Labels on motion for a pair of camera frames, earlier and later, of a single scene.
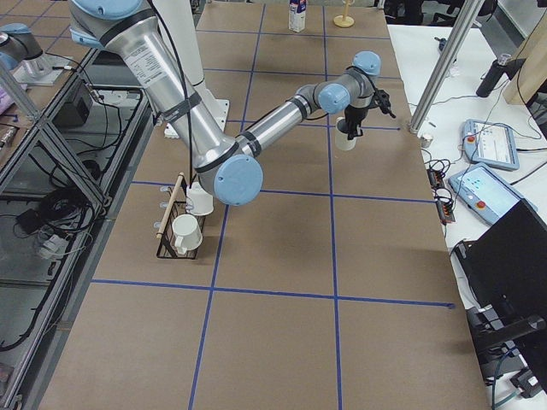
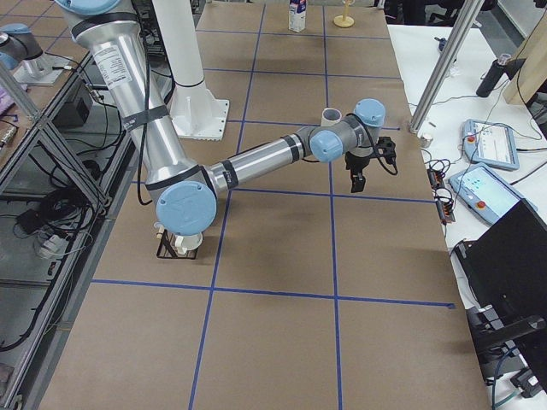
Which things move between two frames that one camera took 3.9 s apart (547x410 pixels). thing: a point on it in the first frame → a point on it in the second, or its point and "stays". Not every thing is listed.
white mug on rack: (187, 231) stays
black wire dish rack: (167, 248) stays
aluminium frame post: (444, 70) stays
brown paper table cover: (332, 289) stays
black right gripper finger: (349, 129) → (355, 181)
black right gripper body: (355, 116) → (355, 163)
